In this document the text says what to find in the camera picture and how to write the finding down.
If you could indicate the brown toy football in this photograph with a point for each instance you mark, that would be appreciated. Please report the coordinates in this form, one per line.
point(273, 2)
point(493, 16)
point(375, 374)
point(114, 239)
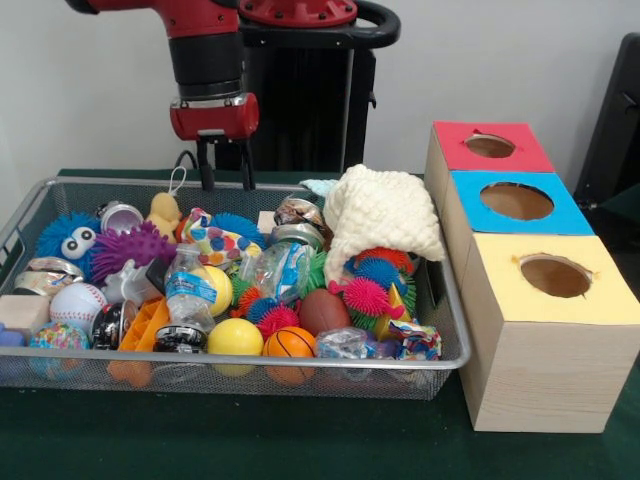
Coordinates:
point(324, 312)

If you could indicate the yellow plush toy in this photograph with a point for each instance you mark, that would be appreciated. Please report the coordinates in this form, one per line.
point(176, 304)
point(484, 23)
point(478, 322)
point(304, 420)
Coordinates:
point(165, 215)

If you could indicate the mint green cloth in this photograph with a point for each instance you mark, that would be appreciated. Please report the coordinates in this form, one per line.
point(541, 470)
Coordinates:
point(318, 186)

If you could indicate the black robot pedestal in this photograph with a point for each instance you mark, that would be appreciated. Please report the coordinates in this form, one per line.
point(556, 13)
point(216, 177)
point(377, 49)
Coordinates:
point(300, 110)

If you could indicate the cream yellow cloth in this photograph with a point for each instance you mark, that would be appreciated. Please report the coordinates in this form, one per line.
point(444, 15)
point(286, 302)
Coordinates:
point(385, 215)

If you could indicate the pink spiky ball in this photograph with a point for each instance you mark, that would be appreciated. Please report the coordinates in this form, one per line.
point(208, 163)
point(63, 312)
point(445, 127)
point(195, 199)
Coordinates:
point(365, 297)

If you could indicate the wooden box with three holes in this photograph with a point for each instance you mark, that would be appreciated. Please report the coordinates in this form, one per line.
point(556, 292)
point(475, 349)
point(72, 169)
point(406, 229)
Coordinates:
point(540, 350)

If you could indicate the clear mesh bin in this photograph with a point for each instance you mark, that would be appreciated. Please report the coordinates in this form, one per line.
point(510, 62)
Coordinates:
point(300, 378)

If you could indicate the purple spiky ball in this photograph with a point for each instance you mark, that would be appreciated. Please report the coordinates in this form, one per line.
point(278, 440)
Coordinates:
point(130, 250)

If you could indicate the clear plastic water bottle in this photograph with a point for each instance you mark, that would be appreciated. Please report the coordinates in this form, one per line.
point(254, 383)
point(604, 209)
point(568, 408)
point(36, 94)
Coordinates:
point(188, 295)

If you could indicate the blue spiky ball with eyes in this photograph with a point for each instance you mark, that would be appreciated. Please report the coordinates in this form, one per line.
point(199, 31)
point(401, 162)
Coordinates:
point(67, 238)

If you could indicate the yellow ball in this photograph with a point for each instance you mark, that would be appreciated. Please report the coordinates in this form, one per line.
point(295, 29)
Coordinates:
point(236, 337)

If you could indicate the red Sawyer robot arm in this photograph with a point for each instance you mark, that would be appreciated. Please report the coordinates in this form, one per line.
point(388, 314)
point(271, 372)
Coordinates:
point(205, 40)

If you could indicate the white baseball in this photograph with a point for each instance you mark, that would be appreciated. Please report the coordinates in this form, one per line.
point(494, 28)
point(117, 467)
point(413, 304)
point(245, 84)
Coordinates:
point(75, 304)

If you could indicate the bright orange mini basketball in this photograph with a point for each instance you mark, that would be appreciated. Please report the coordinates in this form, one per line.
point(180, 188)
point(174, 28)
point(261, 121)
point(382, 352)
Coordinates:
point(290, 344)

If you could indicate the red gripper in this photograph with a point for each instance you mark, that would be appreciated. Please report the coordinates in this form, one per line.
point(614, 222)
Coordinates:
point(214, 118)

